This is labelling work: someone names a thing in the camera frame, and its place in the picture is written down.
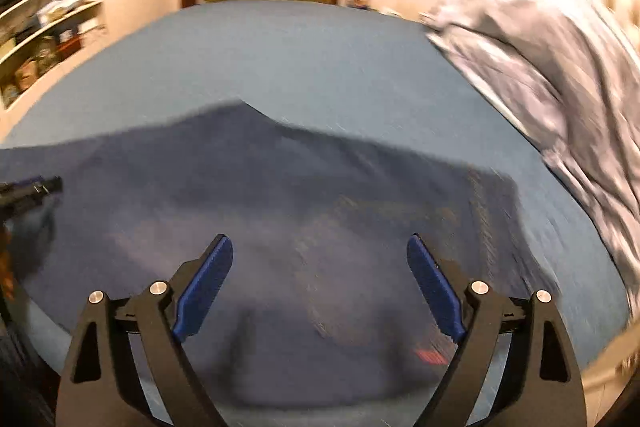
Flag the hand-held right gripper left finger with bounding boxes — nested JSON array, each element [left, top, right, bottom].
[[55, 234, 234, 427]]

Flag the dark blue pants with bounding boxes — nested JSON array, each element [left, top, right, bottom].
[[0, 99, 561, 408]]

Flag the grey star-patterned duvet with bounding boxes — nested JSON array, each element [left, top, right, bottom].
[[420, 0, 640, 308]]

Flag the blue quilted bed mattress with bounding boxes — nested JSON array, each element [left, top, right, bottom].
[[0, 0, 631, 427]]

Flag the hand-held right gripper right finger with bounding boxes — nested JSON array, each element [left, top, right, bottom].
[[406, 233, 587, 427]]

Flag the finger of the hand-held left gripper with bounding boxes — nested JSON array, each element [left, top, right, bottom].
[[0, 176, 64, 210]]

